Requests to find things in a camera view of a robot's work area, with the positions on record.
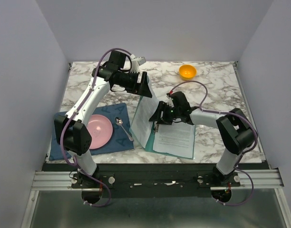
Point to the pink plate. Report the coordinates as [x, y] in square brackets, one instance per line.
[100, 129]

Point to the silver spoon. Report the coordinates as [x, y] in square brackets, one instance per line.
[119, 122]

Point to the blue letter placemat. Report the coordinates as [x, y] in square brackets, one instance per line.
[118, 141]

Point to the teal folder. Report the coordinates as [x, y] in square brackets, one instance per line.
[149, 145]

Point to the black mounting base bar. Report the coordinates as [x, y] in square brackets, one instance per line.
[120, 181]

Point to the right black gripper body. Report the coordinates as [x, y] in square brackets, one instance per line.
[169, 113]

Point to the aluminium rail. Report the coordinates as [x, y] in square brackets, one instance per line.
[262, 178]

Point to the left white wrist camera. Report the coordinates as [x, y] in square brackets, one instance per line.
[136, 62]

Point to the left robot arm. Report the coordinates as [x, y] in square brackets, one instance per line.
[71, 129]

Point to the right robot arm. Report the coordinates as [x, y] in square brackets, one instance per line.
[237, 133]

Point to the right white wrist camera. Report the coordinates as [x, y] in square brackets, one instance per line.
[170, 101]

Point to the chrome folder clip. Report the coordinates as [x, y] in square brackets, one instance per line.
[156, 127]

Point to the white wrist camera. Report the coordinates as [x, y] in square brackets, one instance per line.
[170, 101]
[136, 62]

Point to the orange bowl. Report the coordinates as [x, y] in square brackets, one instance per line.
[187, 72]

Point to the printed paper sheet bottom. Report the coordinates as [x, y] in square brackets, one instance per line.
[176, 140]

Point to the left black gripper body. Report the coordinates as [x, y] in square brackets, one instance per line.
[129, 80]

